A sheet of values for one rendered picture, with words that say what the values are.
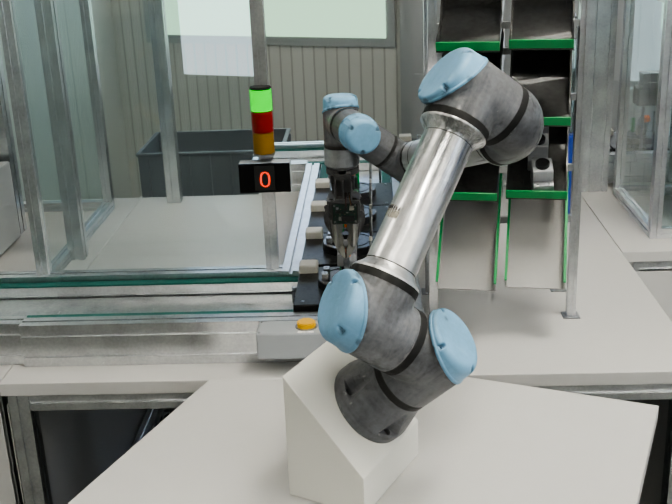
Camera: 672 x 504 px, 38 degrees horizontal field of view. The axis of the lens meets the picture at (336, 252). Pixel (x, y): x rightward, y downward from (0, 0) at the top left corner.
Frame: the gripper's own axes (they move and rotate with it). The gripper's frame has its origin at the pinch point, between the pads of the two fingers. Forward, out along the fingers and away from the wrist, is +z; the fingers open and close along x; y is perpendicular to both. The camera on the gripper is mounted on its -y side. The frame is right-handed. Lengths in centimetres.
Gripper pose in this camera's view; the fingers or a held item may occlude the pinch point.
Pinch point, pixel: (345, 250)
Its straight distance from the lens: 218.8
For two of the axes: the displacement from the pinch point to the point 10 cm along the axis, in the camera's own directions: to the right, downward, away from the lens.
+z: 0.4, 9.4, 3.3
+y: -0.3, 3.3, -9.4
